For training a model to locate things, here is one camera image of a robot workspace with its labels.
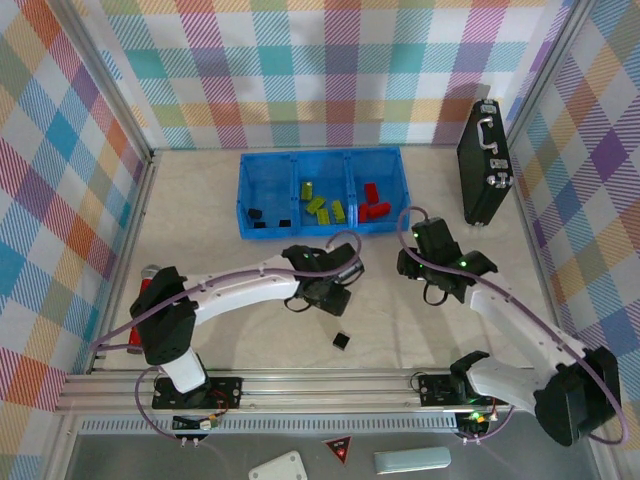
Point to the aluminium front rail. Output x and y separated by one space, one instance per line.
325 395

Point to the red glitter microphone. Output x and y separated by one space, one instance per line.
134 340

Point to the green studded lego brick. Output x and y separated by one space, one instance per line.
338 211

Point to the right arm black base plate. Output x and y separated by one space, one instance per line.
435 390

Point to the light blue bar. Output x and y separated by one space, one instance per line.
412 460

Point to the red triangle sign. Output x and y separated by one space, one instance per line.
337 448

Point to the black briefcase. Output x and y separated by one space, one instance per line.
482 170

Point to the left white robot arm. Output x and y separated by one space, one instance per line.
240 292

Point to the aluminium corner post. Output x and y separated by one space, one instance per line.
106 75
540 75

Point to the white square plate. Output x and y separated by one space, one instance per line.
279 467

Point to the aluminium side rail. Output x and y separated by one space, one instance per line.
537 250
142 200

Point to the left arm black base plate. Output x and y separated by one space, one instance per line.
227 392

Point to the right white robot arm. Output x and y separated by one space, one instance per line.
525 325

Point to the blue three-compartment bin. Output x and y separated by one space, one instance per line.
270 175

